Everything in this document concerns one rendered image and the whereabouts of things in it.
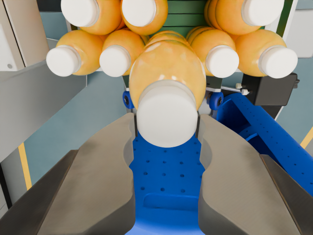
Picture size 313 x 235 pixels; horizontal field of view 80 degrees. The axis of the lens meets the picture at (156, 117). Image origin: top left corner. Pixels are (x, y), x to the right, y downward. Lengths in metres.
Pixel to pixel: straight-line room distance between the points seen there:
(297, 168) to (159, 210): 0.63
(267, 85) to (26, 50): 0.44
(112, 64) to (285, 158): 0.73
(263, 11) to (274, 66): 0.07
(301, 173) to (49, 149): 1.90
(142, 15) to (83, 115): 1.49
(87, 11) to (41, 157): 2.00
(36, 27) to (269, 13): 0.36
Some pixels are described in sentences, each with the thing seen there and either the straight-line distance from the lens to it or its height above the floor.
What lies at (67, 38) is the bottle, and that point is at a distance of 0.33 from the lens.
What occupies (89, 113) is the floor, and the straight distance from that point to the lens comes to 1.67.
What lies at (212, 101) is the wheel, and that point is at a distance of 0.44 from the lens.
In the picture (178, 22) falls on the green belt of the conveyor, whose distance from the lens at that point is 0.47.
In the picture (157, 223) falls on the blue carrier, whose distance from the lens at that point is 0.28.
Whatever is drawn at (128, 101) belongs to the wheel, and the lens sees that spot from 0.44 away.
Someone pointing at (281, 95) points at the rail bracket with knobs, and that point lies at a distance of 0.46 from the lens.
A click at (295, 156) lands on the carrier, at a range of 0.88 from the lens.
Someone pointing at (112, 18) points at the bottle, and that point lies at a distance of 0.32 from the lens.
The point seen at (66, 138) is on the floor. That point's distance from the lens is 1.91.
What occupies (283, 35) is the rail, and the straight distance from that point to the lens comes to 0.45.
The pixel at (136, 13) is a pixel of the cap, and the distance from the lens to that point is 0.26.
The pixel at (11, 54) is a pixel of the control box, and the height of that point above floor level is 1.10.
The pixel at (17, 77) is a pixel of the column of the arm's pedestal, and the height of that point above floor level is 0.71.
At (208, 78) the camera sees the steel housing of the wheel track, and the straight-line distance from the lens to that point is 0.52.
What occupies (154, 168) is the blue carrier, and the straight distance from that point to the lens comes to 0.34.
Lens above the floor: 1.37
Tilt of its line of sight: 61 degrees down
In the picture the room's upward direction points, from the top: 174 degrees counter-clockwise
